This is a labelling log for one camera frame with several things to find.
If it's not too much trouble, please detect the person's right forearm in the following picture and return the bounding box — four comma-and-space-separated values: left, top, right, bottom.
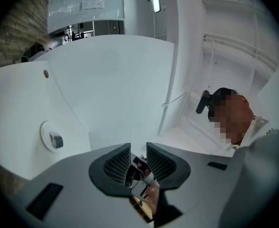
144, 183, 160, 214

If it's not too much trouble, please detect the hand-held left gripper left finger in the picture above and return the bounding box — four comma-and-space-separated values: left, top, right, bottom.
88, 142, 132, 197

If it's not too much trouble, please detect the white box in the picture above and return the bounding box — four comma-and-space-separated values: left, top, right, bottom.
49, 131, 64, 149

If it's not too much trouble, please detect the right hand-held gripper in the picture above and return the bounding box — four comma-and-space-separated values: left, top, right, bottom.
125, 156, 158, 197

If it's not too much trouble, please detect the black head-mounted camera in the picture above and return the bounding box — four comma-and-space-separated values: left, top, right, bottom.
195, 89, 216, 115

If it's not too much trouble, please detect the person's head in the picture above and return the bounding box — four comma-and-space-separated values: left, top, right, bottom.
207, 87, 257, 147

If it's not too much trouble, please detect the person's white shirt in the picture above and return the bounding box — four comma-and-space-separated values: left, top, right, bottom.
212, 116, 276, 157

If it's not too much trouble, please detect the black bag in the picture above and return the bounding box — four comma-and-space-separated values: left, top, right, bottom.
20, 41, 51, 63

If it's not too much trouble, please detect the glass balustrade panel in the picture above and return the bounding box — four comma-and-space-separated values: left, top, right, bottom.
47, 0, 126, 35

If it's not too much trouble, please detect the clear glass bowl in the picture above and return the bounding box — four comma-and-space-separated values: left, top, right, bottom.
39, 120, 65, 153

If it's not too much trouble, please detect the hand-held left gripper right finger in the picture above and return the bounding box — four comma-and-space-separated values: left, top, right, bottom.
145, 142, 192, 228

